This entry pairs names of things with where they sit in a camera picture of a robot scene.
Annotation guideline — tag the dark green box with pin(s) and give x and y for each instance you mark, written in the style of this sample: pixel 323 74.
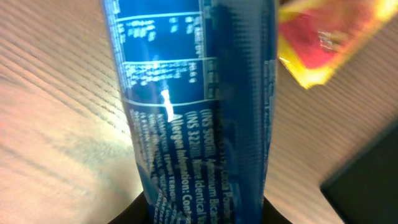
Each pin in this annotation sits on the dark green box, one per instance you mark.
pixel 364 189

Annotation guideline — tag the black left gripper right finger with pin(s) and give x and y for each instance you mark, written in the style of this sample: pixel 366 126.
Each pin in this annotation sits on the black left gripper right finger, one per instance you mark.
pixel 270 215

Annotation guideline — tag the blue Oreo cookie pack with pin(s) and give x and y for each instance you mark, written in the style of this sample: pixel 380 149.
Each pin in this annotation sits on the blue Oreo cookie pack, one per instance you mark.
pixel 197 85

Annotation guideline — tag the yellow snack packet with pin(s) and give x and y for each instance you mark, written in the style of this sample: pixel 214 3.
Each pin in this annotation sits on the yellow snack packet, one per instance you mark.
pixel 316 37

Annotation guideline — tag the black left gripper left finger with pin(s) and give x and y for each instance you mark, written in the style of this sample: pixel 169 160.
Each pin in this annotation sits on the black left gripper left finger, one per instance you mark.
pixel 136 213

